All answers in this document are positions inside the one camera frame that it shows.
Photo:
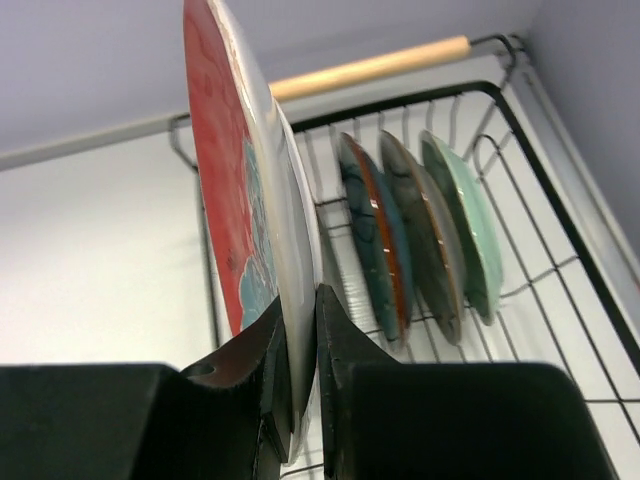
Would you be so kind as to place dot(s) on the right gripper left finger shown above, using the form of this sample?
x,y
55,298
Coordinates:
x,y
226,416

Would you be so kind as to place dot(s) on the mint green plate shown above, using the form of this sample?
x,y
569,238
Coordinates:
x,y
473,221

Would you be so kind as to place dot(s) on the white blue floral plate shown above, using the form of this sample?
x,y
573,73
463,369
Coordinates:
x,y
294,238

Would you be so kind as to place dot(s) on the grey reindeer plate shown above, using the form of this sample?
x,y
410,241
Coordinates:
x,y
439,269

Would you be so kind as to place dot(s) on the black wire dish rack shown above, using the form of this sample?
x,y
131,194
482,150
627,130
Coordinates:
x,y
571,290

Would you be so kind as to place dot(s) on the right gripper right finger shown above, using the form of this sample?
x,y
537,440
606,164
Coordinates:
x,y
384,419

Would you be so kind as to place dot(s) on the red and teal plate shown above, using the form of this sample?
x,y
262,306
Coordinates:
x,y
229,171

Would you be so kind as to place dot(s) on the dark teal glazed plate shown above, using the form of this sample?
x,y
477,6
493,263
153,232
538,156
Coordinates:
x,y
379,237

